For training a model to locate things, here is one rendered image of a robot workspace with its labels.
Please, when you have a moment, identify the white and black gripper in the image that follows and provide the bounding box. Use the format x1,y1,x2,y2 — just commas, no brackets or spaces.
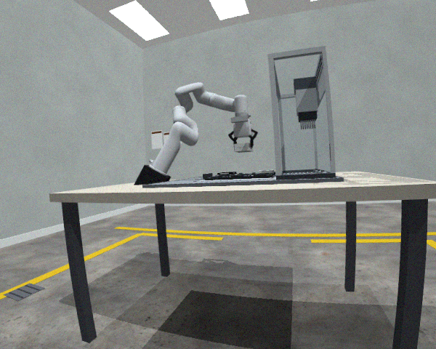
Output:
228,118,258,148

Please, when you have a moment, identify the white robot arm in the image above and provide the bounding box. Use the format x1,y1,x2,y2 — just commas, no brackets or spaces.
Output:
149,82,251,176

